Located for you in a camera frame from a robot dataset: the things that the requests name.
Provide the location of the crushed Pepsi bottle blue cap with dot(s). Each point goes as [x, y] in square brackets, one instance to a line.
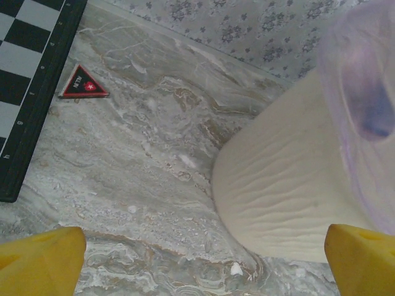
[376, 117]

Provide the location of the black white chessboard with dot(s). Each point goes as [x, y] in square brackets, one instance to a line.
[27, 61]

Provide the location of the red black triangle sticker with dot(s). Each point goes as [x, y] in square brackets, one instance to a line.
[83, 86]

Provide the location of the cream waste bin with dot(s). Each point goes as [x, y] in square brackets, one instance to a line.
[277, 185]

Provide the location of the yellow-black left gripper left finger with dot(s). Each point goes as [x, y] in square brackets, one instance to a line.
[37, 265]

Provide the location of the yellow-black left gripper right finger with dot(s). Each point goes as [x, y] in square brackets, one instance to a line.
[367, 265]

